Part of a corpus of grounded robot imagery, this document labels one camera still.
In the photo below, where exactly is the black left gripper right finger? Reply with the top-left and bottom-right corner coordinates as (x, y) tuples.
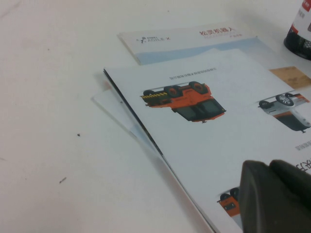
(268, 159), (311, 196)

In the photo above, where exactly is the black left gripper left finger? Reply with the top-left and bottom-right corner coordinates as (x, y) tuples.
(238, 160), (311, 233)

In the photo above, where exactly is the black mesh pen holder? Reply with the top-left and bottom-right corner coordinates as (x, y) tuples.
(283, 0), (311, 61)

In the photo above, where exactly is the Leador logistics brochure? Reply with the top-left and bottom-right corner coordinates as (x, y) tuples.
(103, 48), (311, 233)

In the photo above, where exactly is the AgileX brochure with blue sky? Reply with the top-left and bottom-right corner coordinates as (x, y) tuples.
(117, 24), (311, 91)

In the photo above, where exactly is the plain white paper sheet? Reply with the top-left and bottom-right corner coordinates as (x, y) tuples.
(90, 88), (166, 157)

